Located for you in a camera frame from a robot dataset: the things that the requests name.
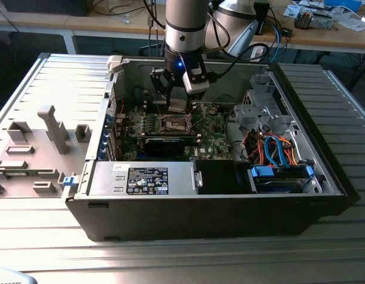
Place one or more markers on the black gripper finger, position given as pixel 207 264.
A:
pixel 161 83
pixel 195 96

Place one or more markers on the silver CPU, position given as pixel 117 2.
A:
pixel 178 106

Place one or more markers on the thin metal locking lever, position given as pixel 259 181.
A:
pixel 161 111
pixel 199 122

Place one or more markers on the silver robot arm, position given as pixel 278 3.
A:
pixel 185 23

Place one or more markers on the black RAM slot bank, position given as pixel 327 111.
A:
pixel 152 135
pixel 152 108

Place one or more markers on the CPU socket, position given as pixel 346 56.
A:
pixel 174 123

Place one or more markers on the black CPU cooler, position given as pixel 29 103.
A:
pixel 303 19

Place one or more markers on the green motherboard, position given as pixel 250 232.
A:
pixel 211 139

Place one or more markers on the white plastic latch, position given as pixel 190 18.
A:
pixel 114 63

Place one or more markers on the silver metal drive cage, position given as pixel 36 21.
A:
pixel 250 116

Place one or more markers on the black graphics card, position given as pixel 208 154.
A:
pixel 164 146

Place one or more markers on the black plastic shroud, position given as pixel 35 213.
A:
pixel 217 177

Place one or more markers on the wooden desk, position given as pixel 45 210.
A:
pixel 81 23

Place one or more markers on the hard disk in blue carrier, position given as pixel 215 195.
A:
pixel 260 172

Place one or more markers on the silver power supply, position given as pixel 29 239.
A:
pixel 111 177

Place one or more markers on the grey parts rack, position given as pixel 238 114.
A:
pixel 56 133

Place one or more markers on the black PC case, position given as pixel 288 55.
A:
pixel 200 219

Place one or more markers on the blue plastic latch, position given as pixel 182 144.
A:
pixel 70 181

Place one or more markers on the black monitor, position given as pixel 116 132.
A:
pixel 46 7

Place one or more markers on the grey metal drive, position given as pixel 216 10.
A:
pixel 322 21

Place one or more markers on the blue box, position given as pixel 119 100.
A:
pixel 343 4

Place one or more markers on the pale grey device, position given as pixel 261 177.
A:
pixel 10 278

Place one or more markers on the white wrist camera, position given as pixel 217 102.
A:
pixel 197 85

